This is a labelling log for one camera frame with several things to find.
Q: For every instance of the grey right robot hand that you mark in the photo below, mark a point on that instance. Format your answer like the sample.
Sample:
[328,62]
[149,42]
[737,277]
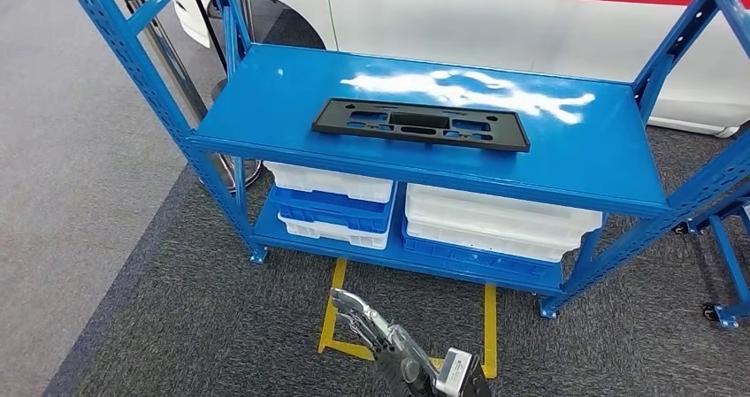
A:
[398,341]

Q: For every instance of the black plastic plate frame part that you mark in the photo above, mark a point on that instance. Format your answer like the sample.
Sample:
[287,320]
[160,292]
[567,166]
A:
[334,119]

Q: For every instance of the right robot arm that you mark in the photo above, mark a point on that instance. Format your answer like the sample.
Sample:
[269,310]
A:
[404,385]

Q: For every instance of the blue metal shelf rack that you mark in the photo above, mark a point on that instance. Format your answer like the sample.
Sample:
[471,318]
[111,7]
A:
[293,95]

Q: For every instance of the yellow floor tape square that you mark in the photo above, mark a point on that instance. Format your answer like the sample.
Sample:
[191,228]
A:
[490,324]

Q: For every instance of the large blue plastic bin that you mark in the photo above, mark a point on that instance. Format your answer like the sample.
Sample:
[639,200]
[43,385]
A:
[469,259]

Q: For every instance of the large white plastic bin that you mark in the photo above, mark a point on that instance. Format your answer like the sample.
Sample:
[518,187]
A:
[498,207]
[486,242]

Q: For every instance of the small blue plastic bin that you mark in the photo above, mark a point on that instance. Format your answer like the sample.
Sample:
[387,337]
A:
[328,210]

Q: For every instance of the white car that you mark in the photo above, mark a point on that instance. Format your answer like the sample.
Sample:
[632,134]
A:
[469,31]

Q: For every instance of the blue metal rack on casters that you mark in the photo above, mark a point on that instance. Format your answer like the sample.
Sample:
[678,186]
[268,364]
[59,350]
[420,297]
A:
[729,265]

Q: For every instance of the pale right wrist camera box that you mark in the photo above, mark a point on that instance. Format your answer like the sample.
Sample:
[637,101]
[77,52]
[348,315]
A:
[454,371]

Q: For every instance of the chrome stanchion post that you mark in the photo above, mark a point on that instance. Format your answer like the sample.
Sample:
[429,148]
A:
[215,90]
[167,54]

